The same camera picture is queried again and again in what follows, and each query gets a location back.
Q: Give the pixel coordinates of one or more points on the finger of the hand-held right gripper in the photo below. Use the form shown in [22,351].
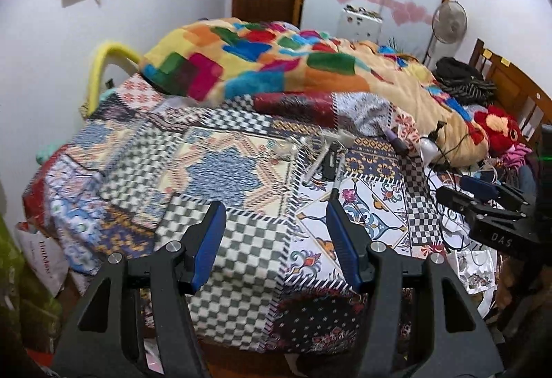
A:
[478,188]
[453,199]

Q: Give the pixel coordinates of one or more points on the white box appliance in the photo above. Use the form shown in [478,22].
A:
[360,24]

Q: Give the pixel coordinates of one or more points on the white shopping bag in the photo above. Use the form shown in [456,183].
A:
[43,257]

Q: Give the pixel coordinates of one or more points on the black handheld device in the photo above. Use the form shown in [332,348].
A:
[330,164]

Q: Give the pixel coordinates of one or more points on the black striped clothing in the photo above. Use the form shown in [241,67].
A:
[457,71]

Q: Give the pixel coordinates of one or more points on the dark blue cloth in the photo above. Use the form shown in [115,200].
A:
[526,179]

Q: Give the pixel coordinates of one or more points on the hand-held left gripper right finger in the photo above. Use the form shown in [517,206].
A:
[340,240]

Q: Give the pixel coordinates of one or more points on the red patterned pillow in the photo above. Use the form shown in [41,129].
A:
[302,108]

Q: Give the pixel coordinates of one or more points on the yellow padded bed rail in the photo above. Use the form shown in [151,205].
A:
[97,71]

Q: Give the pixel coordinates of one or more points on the pink cloth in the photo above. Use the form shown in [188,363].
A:
[517,153]

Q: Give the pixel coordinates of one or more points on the black and white pen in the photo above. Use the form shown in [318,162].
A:
[334,190]

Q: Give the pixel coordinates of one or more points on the white standing fan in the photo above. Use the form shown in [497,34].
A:
[450,22]

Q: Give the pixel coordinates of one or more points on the white plastic object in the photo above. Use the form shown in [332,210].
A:
[427,148]

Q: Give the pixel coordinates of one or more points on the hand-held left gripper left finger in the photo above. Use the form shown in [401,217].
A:
[209,240]

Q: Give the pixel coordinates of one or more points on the teal cloth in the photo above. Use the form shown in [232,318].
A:
[46,154]

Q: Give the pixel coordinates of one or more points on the patterned patchwork bedsheet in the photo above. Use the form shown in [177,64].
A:
[233,257]

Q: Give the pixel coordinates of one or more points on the colourful patchwork fleece blanket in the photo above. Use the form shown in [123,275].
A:
[302,67]

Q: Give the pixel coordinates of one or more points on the purple tube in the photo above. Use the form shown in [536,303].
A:
[396,140]

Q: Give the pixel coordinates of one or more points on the red plush toy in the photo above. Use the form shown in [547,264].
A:
[496,123]

